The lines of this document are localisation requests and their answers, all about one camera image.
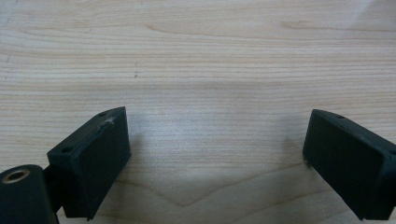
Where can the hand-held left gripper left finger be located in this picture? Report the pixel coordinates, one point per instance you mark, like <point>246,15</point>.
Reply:
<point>93,165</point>

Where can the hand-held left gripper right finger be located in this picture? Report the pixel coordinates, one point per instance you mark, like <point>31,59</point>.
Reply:
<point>348,158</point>

